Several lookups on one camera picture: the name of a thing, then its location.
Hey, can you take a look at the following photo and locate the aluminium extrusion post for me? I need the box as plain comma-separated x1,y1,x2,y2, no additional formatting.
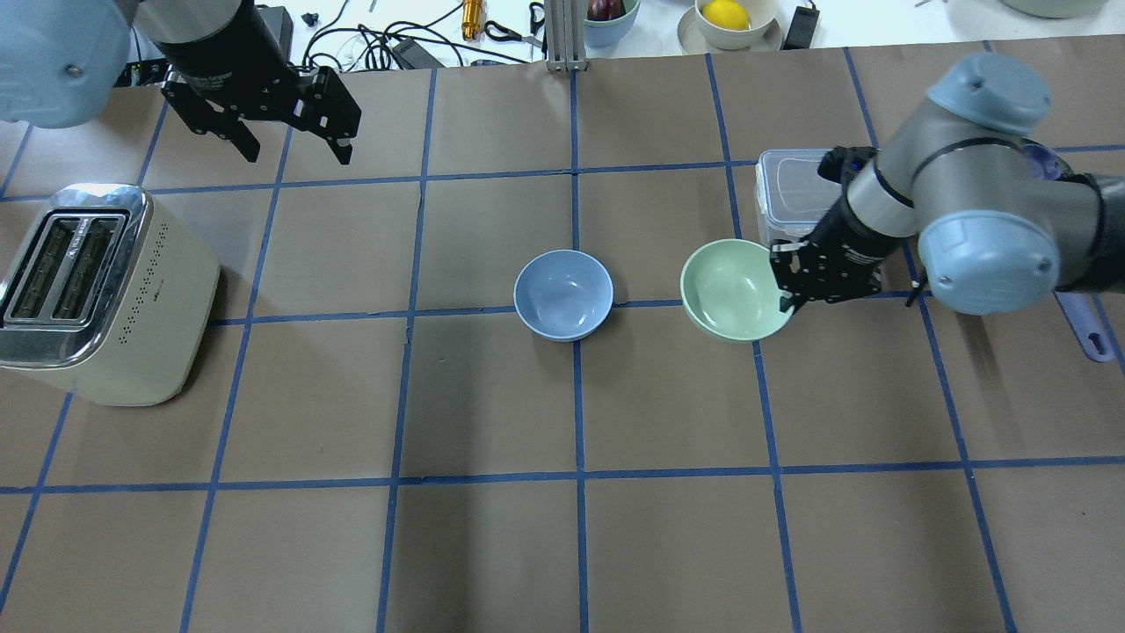
543,0,588,73

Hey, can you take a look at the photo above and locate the dark blue saucepan with lid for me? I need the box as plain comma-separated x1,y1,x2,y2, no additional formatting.
1022,142,1116,363

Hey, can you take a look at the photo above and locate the light green bowl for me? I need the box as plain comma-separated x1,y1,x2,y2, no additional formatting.
680,239,793,342

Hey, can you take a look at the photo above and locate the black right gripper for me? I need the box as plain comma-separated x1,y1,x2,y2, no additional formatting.
770,195,905,316

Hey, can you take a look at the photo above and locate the orange handled tool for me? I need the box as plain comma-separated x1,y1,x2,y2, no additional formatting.
461,0,485,40

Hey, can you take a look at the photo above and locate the yellow lemon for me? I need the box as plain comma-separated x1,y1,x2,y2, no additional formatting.
700,0,752,31

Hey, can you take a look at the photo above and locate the black cable bundle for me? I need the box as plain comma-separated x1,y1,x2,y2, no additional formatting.
303,0,546,73

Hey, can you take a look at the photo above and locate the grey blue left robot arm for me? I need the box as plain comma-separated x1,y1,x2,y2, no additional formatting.
1,1,362,165

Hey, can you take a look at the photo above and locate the blue bowl with eggplant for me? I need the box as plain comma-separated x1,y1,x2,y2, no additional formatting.
584,1,642,48

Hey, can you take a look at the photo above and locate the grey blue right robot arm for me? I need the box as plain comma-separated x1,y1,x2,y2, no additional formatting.
770,52,1124,316

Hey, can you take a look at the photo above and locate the black power adapter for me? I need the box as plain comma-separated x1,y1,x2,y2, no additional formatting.
390,37,446,69

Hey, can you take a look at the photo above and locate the cream bowl on saucer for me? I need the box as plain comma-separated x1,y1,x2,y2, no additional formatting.
678,1,782,54

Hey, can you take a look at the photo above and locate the black power brick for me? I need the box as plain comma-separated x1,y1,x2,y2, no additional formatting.
780,4,820,49

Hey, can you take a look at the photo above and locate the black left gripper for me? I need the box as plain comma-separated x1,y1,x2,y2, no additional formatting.
136,1,362,165

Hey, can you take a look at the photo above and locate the cream and chrome toaster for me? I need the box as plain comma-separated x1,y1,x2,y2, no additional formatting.
1,183,221,406

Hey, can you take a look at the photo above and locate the clear plastic lidded container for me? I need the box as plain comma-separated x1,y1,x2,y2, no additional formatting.
755,148,843,247

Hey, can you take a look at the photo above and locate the light blue bowl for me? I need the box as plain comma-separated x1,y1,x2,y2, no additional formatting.
512,248,614,342

